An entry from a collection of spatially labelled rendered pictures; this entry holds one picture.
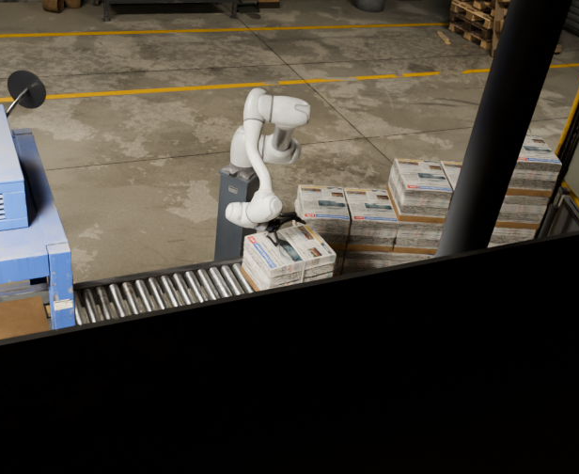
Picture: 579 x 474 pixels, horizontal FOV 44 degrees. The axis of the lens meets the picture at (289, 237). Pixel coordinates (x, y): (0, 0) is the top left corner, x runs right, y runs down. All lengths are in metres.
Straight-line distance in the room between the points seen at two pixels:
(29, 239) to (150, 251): 2.59
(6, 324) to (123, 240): 2.00
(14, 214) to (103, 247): 2.59
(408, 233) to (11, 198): 2.49
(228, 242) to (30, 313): 1.41
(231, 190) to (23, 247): 1.85
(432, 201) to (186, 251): 1.87
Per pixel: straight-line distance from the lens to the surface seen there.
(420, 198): 4.21
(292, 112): 3.46
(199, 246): 5.21
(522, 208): 4.45
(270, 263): 3.39
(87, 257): 5.11
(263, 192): 3.17
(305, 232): 3.63
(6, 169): 2.64
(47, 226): 2.68
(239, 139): 4.02
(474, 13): 10.49
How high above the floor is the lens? 3.05
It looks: 34 degrees down
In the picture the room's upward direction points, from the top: 8 degrees clockwise
